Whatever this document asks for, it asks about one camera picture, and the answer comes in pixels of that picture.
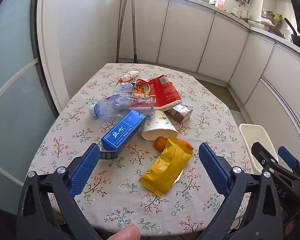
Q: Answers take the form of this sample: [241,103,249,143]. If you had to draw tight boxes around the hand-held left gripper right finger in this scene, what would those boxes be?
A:
[198,142,284,240]

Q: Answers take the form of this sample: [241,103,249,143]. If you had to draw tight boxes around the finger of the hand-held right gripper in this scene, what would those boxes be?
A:
[251,142,284,173]
[277,146,300,174]

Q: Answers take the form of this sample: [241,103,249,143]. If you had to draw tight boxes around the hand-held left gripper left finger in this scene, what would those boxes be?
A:
[16,142,102,240]

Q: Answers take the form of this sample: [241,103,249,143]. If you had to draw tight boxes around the white plastic bin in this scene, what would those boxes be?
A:
[239,124,279,175]

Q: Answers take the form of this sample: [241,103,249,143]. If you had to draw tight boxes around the orange fruit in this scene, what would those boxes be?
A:
[176,138,194,151]

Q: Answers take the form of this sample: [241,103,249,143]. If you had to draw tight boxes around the yellow snack packet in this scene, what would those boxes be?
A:
[138,135,193,197]

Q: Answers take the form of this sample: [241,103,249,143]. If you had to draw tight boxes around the blue cardboard box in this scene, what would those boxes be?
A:
[101,110,147,160]

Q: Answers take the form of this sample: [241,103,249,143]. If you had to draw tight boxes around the small tangerine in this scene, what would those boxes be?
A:
[154,136,167,152]

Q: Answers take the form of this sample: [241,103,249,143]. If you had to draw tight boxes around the brown milk carton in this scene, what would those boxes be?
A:
[165,102,193,124]

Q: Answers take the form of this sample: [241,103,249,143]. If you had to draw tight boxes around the white paper cup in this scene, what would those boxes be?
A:
[141,110,177,141]

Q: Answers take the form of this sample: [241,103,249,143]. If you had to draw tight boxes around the clear plastic container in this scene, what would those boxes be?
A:
[129,96,156,119]

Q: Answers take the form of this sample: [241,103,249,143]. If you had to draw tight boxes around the crushed clear plastic wrapper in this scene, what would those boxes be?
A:
[114,82,135,98]

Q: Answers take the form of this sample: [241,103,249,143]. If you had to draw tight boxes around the red snack bag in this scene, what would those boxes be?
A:
[132,75,182,110]

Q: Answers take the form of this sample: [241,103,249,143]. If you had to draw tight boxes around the white tissue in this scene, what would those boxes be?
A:
[122,71,140,82]

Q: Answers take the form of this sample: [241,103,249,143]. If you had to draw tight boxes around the person's left hand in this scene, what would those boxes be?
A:
[107,225,141,240]

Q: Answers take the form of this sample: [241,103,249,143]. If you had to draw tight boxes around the floral tablecloth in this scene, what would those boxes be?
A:
[27,63,253,238]

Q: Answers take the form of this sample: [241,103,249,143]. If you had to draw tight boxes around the brown floor mat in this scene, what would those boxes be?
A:
[196,79,241,112]

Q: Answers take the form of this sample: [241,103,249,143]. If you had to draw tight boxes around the frosted glass door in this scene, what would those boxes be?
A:
[0,0,59,215]

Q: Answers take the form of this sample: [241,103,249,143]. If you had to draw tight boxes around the black wok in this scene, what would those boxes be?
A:
[284,17,300,49]

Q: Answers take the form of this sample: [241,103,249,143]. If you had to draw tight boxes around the white kitchen cabinets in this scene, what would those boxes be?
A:
[116,0,300,170]

